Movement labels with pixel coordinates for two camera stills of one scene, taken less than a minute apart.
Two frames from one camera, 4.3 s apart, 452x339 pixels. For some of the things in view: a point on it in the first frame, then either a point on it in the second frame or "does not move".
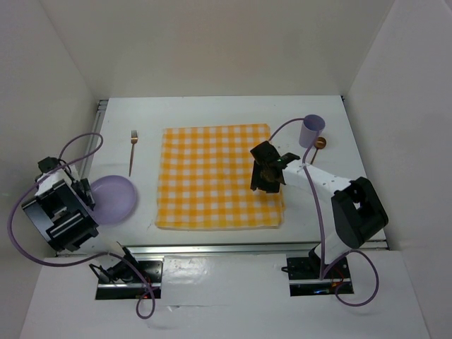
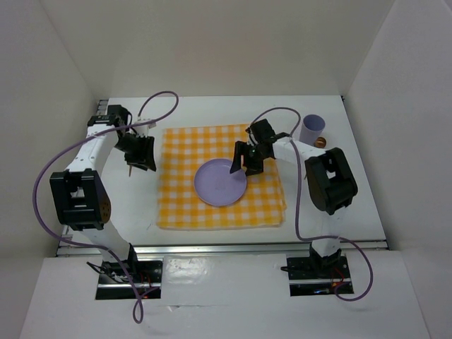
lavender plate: [114, 198] to [215, 185]
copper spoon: [319, 143] does not move
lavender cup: [311, 125] does not move
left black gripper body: [83, 188] to [133, 147]
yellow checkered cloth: [205, 179] does not move
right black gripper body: [260, 179] to [255, 158]
